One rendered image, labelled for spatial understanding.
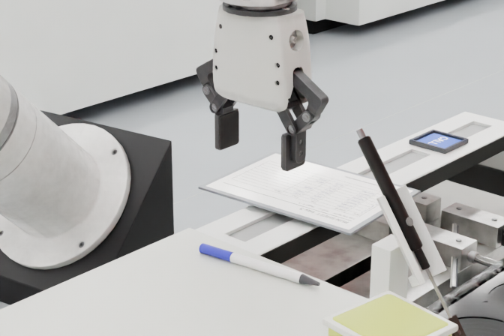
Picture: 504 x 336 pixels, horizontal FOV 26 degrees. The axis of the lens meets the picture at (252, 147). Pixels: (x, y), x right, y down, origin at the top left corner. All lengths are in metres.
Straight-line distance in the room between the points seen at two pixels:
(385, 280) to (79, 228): 0.46
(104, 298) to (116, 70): 3.48
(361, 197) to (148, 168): 0.25
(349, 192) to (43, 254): 0.36
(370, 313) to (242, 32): 0.35
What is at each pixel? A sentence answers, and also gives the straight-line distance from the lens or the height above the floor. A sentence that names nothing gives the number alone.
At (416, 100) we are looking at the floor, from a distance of 4.78.
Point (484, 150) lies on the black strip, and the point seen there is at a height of 0.95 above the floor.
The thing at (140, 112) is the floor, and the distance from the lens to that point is 4.58.
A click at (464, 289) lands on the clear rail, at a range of 1.20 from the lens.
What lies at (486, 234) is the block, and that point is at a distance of 1.35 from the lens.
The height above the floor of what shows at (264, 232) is 0.96.
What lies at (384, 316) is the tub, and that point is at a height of 1.03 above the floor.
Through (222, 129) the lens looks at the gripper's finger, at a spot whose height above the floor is 1.07.
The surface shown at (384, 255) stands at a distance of 0.94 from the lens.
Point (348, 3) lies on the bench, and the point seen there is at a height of 0.19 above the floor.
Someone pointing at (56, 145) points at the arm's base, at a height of 1.03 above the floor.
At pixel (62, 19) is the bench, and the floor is 0.45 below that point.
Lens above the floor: 1.45
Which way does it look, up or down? 20 degrees down
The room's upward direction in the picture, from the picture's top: straight up
